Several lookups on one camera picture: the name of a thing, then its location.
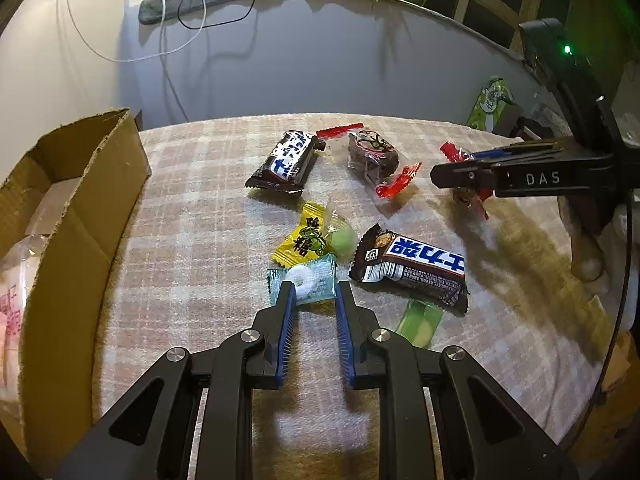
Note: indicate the green printed bag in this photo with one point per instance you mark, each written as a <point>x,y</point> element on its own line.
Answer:
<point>487,105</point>

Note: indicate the sliced bread packet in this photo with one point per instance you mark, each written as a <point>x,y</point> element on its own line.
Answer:
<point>15,300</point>

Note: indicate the mint candy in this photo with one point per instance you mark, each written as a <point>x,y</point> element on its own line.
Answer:
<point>305,277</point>

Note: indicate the dark chocolate bar packet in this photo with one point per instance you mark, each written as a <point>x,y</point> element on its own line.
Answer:
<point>415,270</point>
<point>289,160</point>

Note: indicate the green candy packet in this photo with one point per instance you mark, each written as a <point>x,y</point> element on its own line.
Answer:
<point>420,322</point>

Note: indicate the pale yellow soft toy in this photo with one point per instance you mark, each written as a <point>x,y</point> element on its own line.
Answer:
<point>587,250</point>

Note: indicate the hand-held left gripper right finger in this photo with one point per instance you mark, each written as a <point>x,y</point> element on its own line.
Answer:
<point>344,325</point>

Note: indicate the window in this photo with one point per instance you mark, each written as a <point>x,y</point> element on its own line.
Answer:
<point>500,0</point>

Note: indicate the plaid tablecloth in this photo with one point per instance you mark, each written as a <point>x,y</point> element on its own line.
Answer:
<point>200,210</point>

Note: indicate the white cabinet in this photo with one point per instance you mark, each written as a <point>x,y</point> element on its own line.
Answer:
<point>60,60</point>

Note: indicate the green ball candy clear wrapper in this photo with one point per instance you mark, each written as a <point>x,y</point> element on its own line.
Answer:
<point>342,240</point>

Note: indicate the yellow candy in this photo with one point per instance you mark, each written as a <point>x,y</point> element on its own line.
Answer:
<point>300,240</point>

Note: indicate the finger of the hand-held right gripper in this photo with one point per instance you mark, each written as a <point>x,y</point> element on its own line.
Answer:
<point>457,175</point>
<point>525,150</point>

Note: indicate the brownie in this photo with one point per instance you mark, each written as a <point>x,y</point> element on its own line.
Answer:
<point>467,199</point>
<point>372,157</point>

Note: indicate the dark furniture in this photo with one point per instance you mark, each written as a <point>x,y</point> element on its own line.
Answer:
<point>530,127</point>

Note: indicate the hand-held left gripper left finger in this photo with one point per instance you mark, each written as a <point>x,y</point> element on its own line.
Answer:
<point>289,320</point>

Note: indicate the cardboard box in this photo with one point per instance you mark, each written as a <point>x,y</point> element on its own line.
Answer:
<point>75,240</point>

